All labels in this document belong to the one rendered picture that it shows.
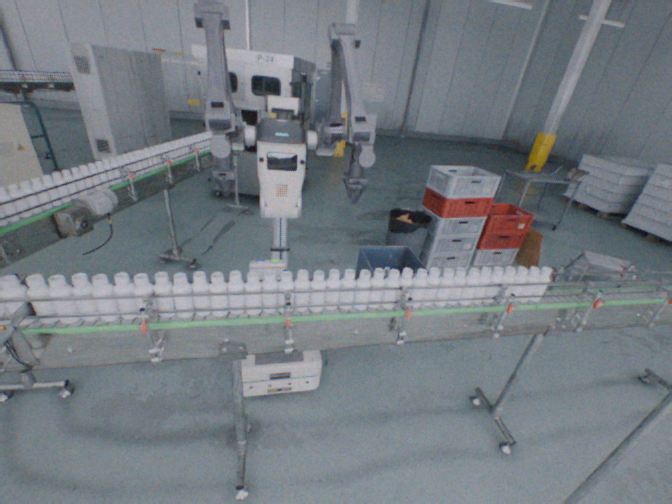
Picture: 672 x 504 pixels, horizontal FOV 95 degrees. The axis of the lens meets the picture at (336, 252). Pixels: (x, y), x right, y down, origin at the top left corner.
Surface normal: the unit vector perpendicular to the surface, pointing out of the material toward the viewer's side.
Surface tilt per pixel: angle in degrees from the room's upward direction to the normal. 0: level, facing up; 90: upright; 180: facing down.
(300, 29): 90
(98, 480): 0
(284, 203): 90
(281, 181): 90
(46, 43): 90
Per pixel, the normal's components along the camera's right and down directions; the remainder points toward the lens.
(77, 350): 0.19, 0.49
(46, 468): 0.11, -0.87
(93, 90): -0.12, 0.47
